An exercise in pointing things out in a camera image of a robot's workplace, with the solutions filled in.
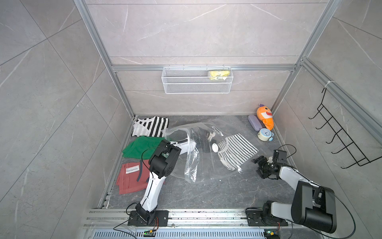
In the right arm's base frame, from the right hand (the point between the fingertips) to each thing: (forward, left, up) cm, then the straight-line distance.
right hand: (254, 163), depth 91 cm
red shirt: (-7, +74, 0) cm, 75 cm away
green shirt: (+13, +72, 0) cm, 74 cm away
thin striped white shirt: (+9, +11, -2) cm, 14 cm away
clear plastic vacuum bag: (-9, +33, +18) cm, 39 cm away
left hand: (+9, +19, +4) cm, 22 cm away
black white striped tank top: (+31, +70, 0) cm, 77 cm away
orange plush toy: (+37, -18, +4) cm, 41 cm away
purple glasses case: (+34, -10, +1) cm, 35 cm away
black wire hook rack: (-14, -30, +31) cm, 45 cm away
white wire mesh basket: (+49, +35, +28) cm, 66 cm away
